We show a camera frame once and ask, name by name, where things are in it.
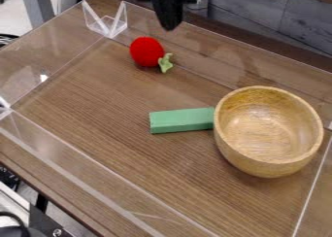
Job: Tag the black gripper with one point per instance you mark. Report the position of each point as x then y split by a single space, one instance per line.
171 16

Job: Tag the red knitted strawberry fruit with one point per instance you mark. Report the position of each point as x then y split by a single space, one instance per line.
148 53

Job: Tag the green rectangular block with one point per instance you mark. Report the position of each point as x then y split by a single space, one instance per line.
181 120

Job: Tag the wooden bowl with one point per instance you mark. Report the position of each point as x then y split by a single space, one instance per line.
268 131

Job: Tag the clear acrylic corner bracket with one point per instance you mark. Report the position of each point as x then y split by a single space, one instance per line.
107 26

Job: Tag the grey metal post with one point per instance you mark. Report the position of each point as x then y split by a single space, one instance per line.
39 11

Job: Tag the black table clamp mount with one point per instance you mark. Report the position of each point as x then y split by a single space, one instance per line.
41 226

